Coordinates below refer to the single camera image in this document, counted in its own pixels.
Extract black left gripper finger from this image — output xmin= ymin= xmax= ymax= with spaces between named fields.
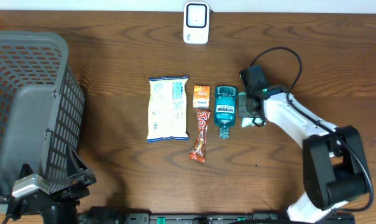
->
xmin=66 ymin=145 xmax=96 ymax=186
xmin=19 ymin=164 xmax=33 ymax=180

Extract teal wet wipes pack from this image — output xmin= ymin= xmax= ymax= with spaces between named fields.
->
xmin=238 ymin=92 xmax=266 ymax=128

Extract teal mouthwash bottle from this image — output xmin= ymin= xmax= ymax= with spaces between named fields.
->
xmin=214 ymin=85 xmax=238 ymax=139

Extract small orange tissue pack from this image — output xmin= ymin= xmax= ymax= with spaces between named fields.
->
xmin=193 ymin=85 xmax=210 ymax=109

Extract red orange candy bar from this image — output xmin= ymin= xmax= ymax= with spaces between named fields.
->
xmin=190 ymin=109 xmax=211 ymax=163

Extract cream snack bag blue edges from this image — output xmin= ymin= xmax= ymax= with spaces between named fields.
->
xmin=147 ymin=75 xmax=189 ymax=142

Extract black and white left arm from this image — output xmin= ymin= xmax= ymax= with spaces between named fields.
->
xmin=3 ymin=145 xmax=125 ymax=224

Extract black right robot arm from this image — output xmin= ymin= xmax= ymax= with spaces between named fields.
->
xmin=239 ymin=65 xmax=374 ymax=223

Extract white barcode scanner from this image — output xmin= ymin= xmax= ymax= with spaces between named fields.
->
xmin=183 ymin=1 xmax=210 ymax=44

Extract dark grey plastic basket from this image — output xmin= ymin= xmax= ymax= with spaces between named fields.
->
xmin=0 ymin=31 xmax=85 ymax=204

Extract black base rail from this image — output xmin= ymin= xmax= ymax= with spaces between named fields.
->
xmin=124 ymin=212 xmax=356 ymax=224

